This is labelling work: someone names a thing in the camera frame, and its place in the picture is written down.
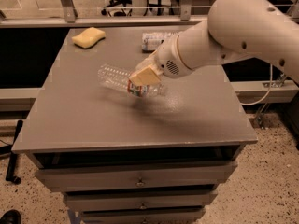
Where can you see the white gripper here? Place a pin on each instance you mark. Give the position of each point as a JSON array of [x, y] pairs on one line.
[[167, 61]]

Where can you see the clear bottle red label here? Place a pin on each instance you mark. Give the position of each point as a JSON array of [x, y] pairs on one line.
[[117, 79]]

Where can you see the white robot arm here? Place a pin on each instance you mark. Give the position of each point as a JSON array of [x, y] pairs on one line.
[[234, 30]]

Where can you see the clear bottle white label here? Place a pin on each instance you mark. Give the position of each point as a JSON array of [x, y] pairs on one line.
[[152, 40]]

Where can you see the yellow sponge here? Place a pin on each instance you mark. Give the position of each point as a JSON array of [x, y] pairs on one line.
[[88, 37]]

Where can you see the metal railing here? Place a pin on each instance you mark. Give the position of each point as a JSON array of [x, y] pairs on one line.
[[84, 13]]

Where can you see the grey drawer cabinet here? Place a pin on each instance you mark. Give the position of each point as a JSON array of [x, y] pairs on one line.
[[75, 122]]

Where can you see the top grey drawer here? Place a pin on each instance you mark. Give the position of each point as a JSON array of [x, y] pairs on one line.
[[136, 176]]

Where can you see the grey drawer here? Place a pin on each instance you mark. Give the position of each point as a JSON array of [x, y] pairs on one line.
[[136, 176], [140, 200], [148, 216]]

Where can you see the middle grey drawer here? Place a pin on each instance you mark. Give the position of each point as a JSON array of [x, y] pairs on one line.
[[140, 200]]

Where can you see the bottom grey drawer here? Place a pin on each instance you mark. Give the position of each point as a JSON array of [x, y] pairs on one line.
[[148, 216]]

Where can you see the black pole on floor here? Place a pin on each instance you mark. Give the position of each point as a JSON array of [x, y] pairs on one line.
[[13, 159]]

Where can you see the black shoe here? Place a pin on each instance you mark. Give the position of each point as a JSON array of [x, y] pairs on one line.
[[11, 217]]

